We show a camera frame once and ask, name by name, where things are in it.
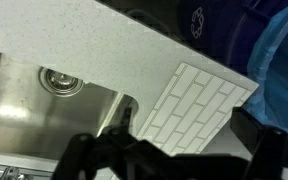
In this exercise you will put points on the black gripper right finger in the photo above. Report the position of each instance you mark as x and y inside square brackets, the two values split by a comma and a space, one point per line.
[250, 133]

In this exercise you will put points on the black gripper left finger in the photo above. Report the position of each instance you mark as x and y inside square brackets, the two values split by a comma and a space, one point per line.
[125, 120]

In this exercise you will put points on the white brick-pattern tile sheet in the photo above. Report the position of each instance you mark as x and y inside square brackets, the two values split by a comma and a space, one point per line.
[190, 110]

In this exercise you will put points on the light blue plastic bag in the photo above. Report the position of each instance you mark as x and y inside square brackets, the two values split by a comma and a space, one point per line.
[280, 73]

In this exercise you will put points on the metal sink drain strainer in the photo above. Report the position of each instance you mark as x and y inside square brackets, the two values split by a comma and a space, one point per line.
[61, 81]

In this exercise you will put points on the stainless steel sink basin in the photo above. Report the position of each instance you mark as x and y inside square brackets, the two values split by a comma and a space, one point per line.
[24, 123]

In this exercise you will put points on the dark blue recycling bin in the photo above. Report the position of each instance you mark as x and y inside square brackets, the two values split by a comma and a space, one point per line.
[217, 26]

